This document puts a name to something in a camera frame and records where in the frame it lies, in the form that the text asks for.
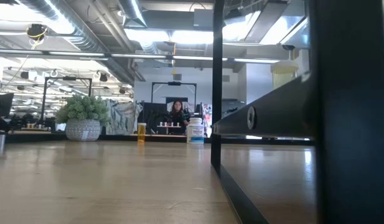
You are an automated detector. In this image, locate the orange pill vial white cap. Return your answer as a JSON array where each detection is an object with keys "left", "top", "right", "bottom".
[{"left": 137, "top": 122, "right": 147, "bottom": 146}]

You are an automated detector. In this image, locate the white supplement bottle blue label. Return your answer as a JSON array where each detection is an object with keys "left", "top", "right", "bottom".
[{"left": 186, "top": 117, "right": 205, "bottom": 145}]

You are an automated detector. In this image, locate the patterned blue-green cloth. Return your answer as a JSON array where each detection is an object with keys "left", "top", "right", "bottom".
[{"left": 105, "top": 100, "right": 144, "bottom": 136}]

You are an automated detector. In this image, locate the silver ribbed ceiling duct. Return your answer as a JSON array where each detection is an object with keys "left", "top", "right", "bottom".
[{"left": 20, "top": 0, "right": 148, "bottom": 85}]

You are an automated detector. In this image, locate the black robot rig frame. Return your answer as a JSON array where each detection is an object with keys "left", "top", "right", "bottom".
[
  {"left": 151, "top": 81, "right": 198, "bottom": 108},
  {"left": 40, "top": 76, "right": 93, "bottom": 127}
]

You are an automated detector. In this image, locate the floral patterned cloth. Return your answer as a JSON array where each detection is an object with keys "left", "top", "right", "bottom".
[{"left": 202, "top": 103, "right": 213, "bottom": 138}]

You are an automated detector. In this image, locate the ceiling cord reel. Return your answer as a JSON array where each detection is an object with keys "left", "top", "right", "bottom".
[{"left": 26, "top": 23, "right": 49, "bottom": 41}]

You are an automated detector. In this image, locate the person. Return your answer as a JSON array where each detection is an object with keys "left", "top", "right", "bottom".
[{"left": 164, "top": 99, "right": 191, "bottom": 135}]

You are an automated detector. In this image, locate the green succulent in patterned pot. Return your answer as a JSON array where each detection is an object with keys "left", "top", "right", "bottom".
[{"left": 54, "top": 94, "right": 111, "bottom": 142}]

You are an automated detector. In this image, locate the ceiling light strip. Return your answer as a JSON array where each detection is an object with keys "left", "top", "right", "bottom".
[{"left": 0, "top": 48, "right": 293, "bottom": 65}]

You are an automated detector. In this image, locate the black aluminium table frame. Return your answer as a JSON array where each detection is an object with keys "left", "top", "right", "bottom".
[{"left": 0, "top": 130, "right": 316, "bottom": 147}]

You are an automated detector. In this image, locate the black monitor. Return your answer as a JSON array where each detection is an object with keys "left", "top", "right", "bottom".
[{"left": 0, "top": 92, "right": 15, "bottom": 132}]

